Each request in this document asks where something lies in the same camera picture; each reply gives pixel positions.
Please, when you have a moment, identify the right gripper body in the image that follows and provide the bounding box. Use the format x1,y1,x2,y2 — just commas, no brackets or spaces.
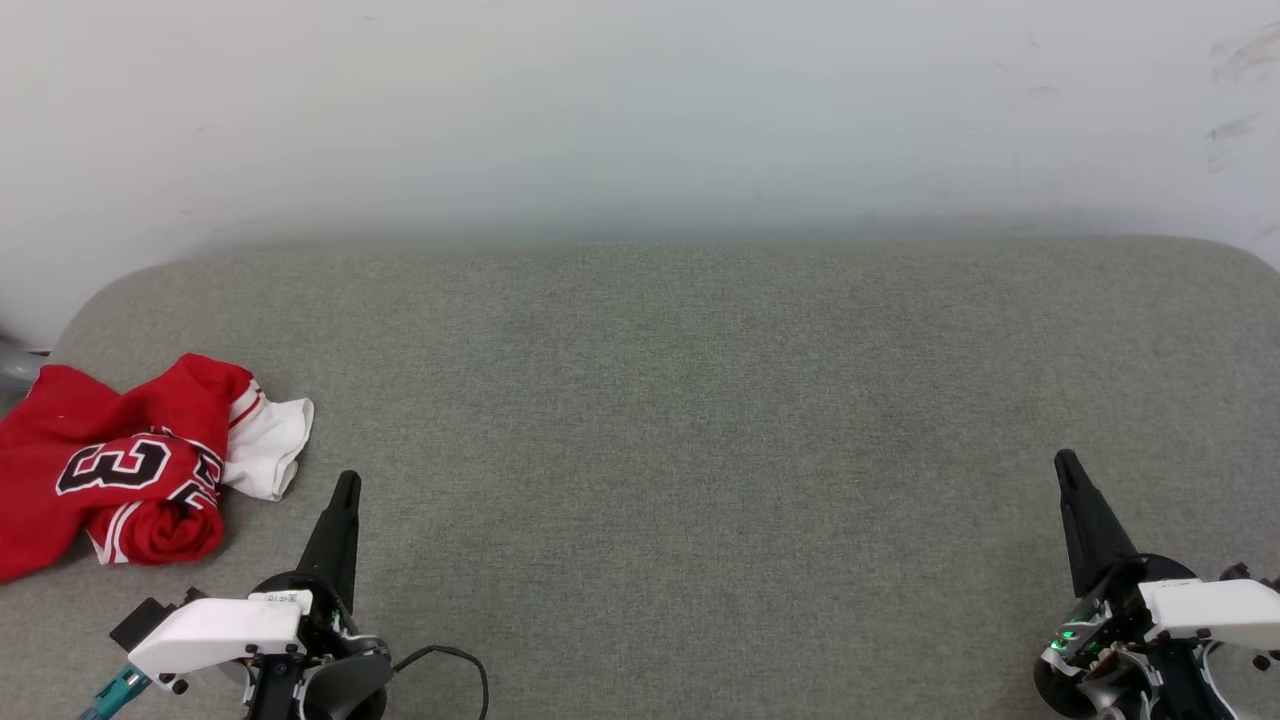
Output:
1033,553,1241,720

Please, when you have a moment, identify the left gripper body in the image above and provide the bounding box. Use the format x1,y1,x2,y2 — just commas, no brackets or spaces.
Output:
245,572,393,720

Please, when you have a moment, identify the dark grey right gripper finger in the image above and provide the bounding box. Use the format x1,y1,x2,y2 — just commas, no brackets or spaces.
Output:
1054,450,1141,599

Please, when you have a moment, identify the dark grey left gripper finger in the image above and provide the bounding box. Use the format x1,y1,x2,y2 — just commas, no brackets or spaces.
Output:
296,470,362,613

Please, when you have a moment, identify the red white basketball jersey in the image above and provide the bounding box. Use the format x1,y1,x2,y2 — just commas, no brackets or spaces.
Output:
0,353,315,584

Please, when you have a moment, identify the white left camera bracket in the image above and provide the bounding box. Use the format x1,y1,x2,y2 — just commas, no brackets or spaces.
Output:
128,590,313,693

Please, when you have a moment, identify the teal left camera connector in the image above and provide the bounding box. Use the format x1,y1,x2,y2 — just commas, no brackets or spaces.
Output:
78,665,151,720

